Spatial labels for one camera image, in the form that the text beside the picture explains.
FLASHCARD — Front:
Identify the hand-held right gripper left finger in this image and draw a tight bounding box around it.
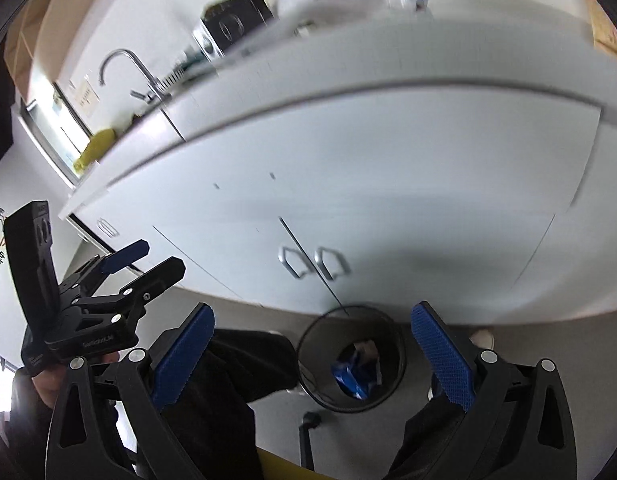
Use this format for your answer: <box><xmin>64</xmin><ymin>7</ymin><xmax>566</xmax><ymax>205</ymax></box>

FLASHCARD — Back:
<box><xmin>46</xmin><ymin>302</ymin><xmax>215</xmax><ymax>480</ymax></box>

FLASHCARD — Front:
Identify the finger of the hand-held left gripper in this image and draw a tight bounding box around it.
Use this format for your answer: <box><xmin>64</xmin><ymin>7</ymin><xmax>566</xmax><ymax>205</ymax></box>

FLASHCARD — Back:
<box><xmin>71</xmin><ymin>256</ymin><xmax>186</xmax><ymax>327</ymax></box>
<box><xmin>58</xmin><ymin>239</ymin><xmax>150</xmax><ymax>292</ymax></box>

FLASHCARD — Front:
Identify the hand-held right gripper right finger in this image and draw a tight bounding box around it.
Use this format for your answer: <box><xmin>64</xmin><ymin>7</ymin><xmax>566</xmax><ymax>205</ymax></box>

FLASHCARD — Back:
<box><xmin>411</xmin><ymin>301</ymin><xmax>577</xmax><ymax>480</ymax></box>

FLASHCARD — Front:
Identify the black mesh trash bin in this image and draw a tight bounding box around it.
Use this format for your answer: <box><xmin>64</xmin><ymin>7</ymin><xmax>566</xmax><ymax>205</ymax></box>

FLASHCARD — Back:
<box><xmin>296</xmin><ymin>304</ymin><xmax>407</xmax><ymax>414</ymax></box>

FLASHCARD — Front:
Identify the person's left hand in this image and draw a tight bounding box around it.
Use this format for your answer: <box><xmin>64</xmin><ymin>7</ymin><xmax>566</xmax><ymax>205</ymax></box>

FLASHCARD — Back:
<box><xmin>31</xmin><ymin>351</ymin><xmax>122</xmax><ymax>409</ymax></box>

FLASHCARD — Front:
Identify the person's left leg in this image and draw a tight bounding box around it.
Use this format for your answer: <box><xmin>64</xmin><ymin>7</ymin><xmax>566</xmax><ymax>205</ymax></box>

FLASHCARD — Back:
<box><xmin>161</xmin><ymin>327</ymin><xmax>299</xmax><ymax>480</ymax></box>

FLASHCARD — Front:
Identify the person's leg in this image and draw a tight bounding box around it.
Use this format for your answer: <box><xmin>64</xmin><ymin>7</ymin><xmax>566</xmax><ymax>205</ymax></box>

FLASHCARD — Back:
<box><xmin>161</xmin><ymin>327</ymin><xmax>299</xmax><ymax>480</ymax></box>
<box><xmin>387</xmin><ymin>385</ymin><xmax>475</xmax><ymax>480</ymax></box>

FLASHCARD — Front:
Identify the person's right leg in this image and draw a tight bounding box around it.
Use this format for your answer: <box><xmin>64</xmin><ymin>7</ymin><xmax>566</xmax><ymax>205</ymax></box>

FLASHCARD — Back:
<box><xmin>387</xmin><ymin>385</ymin><xmax>475</xmax><ymax>480</ymax></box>

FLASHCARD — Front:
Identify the blue crumpled packet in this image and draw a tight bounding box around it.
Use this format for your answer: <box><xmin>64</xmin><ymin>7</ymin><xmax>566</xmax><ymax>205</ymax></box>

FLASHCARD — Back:
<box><xmin>331</xmin><ymin>349</ymin><xmax>382</xmax><ymax>401</ymax></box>

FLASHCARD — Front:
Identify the yellow sponge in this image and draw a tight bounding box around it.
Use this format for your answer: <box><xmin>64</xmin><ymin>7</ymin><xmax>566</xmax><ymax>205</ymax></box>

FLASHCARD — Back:
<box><xmin>72</xmin><ymin>128</ymin><xmax>117</xmax><ymax>172</ymax></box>

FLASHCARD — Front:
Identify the steel kitchen sink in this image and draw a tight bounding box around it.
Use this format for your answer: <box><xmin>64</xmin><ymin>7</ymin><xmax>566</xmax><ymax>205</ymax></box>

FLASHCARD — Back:
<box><xmin>131</xmin><ymin>97</ymin><xmax>187</xmax><ymax>142</ymax></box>

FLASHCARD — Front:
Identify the black metal leg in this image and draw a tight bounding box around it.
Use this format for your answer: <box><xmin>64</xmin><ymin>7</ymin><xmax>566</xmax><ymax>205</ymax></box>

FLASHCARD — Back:
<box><xmin>298</xmin><ymin>411</ymin><xmax>323</xmax><ymax>473</ymax></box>

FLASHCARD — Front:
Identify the chrome kitchen faucet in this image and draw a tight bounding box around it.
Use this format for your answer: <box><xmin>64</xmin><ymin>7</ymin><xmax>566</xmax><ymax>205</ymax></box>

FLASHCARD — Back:
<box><xmin>98</xmin><ymin>49</ymin><xmax>170</xmax><ymax>107</ymax></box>

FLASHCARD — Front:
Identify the white kitchen cabinet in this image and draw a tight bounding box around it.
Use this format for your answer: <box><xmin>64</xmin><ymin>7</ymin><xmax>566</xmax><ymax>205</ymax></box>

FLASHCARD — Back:
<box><xmin>58</xmin><ymin>77</ymin><xmax>617</xmax><ymax>323</ymax></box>

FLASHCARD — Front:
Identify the black printed box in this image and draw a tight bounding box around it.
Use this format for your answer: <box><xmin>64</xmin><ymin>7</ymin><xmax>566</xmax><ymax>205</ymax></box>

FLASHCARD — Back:
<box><xmin>192</xmin><ymin>0</ymin><xmax>275</xmax><ymax>58</ymax></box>

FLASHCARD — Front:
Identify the clear plastic wrapper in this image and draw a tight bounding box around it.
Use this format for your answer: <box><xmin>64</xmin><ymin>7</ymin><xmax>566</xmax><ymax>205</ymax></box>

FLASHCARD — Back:
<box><xmin>277</xmin><ymin>0</ymin><xmax>389</xmax><ymax>31</ymax></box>

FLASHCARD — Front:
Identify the cardboard box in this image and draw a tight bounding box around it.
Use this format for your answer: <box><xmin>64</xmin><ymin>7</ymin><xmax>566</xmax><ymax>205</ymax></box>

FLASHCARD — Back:
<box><xmin>586</xmin><ymin>0</ymin><xmax>617</xmax><ymax>58</ymax></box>

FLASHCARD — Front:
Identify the window with metal frame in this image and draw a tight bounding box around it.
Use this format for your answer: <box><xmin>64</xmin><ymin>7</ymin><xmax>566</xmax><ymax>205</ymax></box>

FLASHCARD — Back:
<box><xmin>18</xmin><ymin>80</ymin><xmax>96</xmax><ymax>191</ymax></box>

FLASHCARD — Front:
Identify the wooden wall shelf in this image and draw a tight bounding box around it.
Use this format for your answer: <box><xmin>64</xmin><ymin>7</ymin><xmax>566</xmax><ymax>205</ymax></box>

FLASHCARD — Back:
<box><xmin>3</xmin><ymin>0</ymin><xmax>69</xmax><ymax>96</ymax></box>

